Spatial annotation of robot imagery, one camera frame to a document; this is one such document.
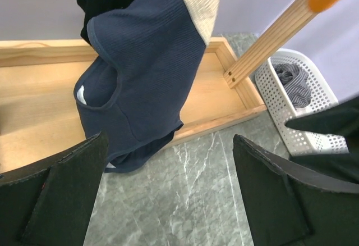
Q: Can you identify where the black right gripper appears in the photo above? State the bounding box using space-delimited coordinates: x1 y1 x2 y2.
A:
233 96 358 245

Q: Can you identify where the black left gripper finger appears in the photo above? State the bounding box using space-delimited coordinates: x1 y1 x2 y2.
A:
1 133 108 245

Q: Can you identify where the navy blue underwear beige waistband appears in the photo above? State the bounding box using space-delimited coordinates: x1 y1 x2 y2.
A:
73 0 220 173

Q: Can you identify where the wooden hanger stand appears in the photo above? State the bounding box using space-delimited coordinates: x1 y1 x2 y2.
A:
1 0 315 174

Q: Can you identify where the white perforated laundry basket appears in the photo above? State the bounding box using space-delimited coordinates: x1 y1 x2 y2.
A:
255 48 348 156

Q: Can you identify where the grey striped garment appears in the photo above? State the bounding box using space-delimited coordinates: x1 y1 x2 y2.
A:
273 63 311 108

